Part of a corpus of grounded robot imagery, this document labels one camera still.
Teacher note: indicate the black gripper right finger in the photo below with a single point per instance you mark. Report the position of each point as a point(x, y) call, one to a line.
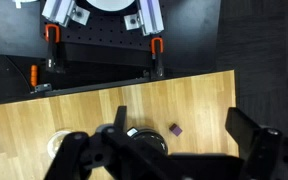
point(242, 128)

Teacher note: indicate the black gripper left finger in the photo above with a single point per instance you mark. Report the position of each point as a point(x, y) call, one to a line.
point(120, 116)

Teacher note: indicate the dark purple block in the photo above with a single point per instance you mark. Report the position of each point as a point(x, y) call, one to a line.
point(175, 130)

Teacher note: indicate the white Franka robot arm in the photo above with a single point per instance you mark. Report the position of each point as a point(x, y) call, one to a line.
point(109, 4)

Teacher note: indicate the black lidded grey bowl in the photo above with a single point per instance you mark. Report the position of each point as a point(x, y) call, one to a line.
point(152, 140)

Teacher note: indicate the clear plastic dish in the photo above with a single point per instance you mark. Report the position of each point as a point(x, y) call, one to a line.
point(55, 143)

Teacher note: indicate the aluminium extrusion beam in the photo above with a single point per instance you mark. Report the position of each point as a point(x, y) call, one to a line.
point(57, 10)
point(150, 15)

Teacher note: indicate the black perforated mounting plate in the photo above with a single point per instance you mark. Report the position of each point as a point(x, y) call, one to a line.
point(184, 30)

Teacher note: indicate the metal corner bracket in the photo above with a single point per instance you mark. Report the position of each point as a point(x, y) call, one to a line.
point(79, 15)
point(133, 21)

